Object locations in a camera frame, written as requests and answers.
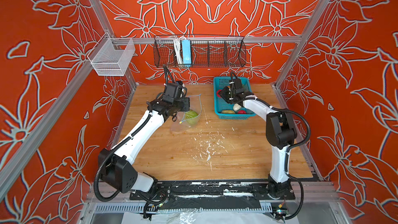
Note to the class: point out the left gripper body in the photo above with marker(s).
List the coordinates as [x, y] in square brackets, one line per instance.
[181, 104]

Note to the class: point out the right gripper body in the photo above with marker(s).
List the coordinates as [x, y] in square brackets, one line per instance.
[228, 95]

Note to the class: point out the clear zip top bag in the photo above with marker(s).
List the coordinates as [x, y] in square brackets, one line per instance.
[196, 105]

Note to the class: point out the green cabbage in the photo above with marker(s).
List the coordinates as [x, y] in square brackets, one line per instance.
[191, 118]

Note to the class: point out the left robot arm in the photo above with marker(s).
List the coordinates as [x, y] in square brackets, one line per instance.
[116, 173]

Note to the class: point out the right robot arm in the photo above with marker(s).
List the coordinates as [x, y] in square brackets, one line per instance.
[280, 133]

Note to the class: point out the white radish with leaves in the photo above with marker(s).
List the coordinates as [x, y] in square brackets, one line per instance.
[236, 107]

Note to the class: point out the yellow potato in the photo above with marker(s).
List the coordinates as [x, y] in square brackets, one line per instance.
[228, 112]

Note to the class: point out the turquoise plastic basket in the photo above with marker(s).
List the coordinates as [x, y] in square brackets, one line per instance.
[219, 104]

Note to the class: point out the light blue box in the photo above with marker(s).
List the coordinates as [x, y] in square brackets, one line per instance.
[186, 52]

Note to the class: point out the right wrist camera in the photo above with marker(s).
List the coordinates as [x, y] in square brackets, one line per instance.
[236, 86]

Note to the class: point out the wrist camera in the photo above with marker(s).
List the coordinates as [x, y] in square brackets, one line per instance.
[174, 92]
[236, 86]

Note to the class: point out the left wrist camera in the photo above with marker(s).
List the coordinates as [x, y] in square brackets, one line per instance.
[174, 92]

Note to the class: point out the black wire wall basket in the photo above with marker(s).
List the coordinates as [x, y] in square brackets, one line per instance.
[209, 51]

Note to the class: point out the clear wire wall basket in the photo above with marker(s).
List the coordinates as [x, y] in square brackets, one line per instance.
[112, 56]

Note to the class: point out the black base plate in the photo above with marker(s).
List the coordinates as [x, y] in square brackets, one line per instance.
[216, 188]

